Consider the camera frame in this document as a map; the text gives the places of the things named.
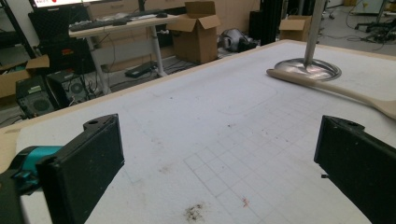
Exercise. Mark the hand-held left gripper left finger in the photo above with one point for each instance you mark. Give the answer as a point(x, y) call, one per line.
point(81, 174)

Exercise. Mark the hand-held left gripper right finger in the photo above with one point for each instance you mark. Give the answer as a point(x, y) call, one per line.
point(358, 168)

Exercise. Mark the metal utensil stand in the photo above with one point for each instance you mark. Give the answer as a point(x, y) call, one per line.
point(313, 31)

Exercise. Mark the black computer tower green sticker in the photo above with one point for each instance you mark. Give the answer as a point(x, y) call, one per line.
point(34, 99)

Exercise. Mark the flat open cardboard box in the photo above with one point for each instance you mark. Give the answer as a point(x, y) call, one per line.
point(12, 79)

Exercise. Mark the flat black device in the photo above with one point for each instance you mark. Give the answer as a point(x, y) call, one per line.
point(140, 70)

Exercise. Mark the white foam mat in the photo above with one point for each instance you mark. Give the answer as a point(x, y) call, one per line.
point(218, 140)

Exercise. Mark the black keyboard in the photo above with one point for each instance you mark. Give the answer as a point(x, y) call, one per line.
point(93, 25)

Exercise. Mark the black hard case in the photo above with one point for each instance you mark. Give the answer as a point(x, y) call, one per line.
point(56, 25)

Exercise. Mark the small cardboard box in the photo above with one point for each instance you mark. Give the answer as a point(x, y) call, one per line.
point(294, 29)

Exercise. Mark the white desk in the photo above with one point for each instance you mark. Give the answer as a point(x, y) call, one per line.
point(124, 27)

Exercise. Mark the computer monitor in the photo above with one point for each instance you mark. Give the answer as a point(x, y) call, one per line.
point(62, 2)

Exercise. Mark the large open cardboard box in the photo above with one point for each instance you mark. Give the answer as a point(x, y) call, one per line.
point(194, 43)

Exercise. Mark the grey helmet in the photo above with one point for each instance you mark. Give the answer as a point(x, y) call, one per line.
point(233, 40)

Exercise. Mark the black computer mouse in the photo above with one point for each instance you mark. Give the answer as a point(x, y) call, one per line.
point(162, 15)

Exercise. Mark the black metal frame post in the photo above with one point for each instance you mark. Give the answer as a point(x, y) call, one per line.
point(17, 29)
point(267, 21)

